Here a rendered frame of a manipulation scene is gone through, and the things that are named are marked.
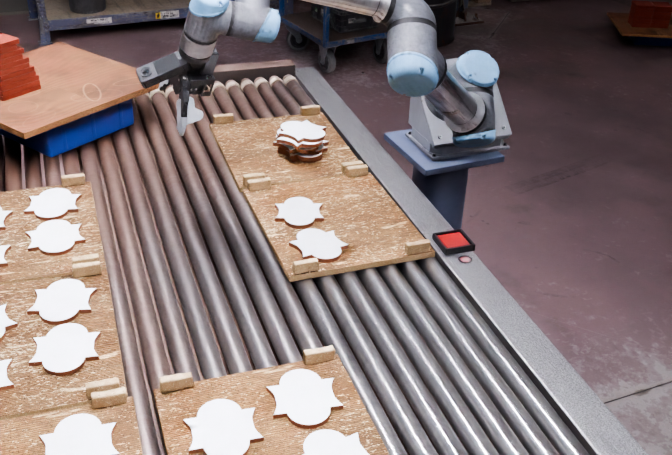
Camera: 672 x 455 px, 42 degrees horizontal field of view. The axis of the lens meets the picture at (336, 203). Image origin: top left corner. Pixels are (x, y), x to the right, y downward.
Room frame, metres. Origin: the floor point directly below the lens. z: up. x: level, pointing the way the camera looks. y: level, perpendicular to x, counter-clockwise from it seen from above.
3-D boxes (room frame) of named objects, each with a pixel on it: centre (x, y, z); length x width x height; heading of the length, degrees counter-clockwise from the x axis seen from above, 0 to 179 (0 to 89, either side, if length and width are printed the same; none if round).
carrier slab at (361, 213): (1.80, 0.00, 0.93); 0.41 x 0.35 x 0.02; 21
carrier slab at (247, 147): (2.20, 0.15, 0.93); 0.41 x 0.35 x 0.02; 19
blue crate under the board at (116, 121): (2.30, 0.81, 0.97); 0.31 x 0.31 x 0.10; 54
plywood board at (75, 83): (2.35, 0.86, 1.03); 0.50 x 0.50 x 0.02; 54
